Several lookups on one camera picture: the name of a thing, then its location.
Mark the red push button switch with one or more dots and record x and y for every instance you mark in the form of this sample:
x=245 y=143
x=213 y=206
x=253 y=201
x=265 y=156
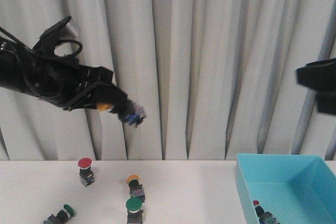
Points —
x=264 y=217

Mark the white pleated curtain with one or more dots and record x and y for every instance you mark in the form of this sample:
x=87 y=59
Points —
x=216 y=78

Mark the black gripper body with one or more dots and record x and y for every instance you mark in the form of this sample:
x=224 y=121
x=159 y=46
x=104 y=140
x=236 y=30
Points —
x=56 y=81
x=320 y=77

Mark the yellow push button on table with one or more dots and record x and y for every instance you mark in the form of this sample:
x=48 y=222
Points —
x=136 y=189

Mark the lying green push button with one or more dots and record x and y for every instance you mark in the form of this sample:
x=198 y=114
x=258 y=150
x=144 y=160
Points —
x=62 y=216

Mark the upright green push button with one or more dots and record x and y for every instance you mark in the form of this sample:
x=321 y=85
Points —
x=134 y=210

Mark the yellow push button switch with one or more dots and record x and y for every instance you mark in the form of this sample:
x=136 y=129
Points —
x=131 y=114

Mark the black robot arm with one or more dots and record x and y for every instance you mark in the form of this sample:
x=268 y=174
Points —
x=8 y=65

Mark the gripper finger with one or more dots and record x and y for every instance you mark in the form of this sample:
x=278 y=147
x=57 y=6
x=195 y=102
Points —
x=90 y=98

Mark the light blue plastic box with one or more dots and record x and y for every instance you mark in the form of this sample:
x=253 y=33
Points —
x=294 y=188

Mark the red push button on table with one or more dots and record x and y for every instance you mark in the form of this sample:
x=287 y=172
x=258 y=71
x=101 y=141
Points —
x=85 y=172

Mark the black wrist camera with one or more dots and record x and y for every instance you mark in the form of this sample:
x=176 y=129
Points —
x=62 y=32

